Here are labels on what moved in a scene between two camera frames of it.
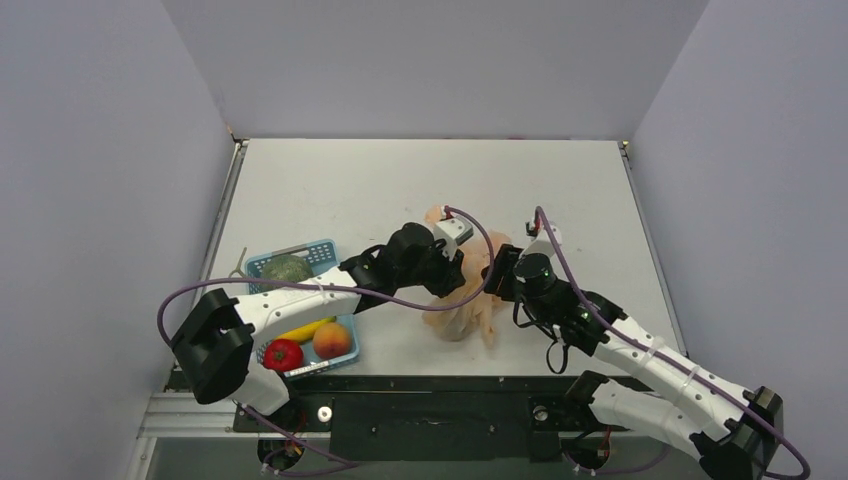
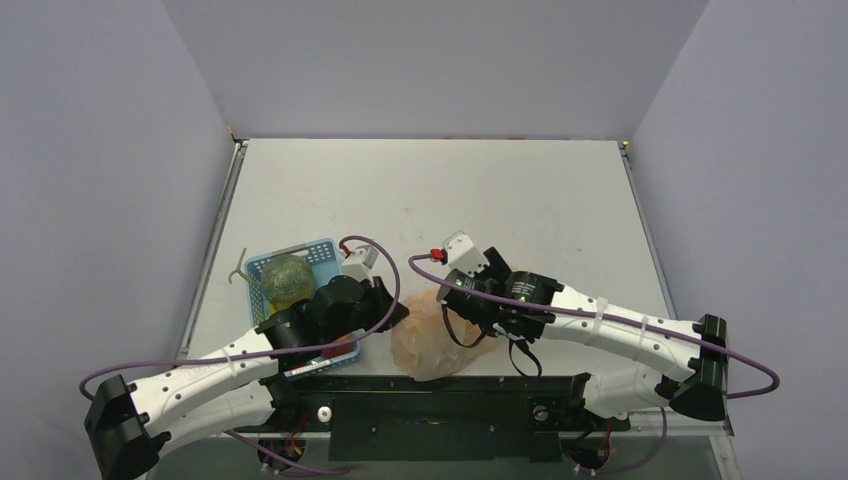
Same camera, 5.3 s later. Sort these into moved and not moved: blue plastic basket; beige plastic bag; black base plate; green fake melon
Moved: beige plastic bag
Not moved: blue plastic basket; black base plate; green fake melon
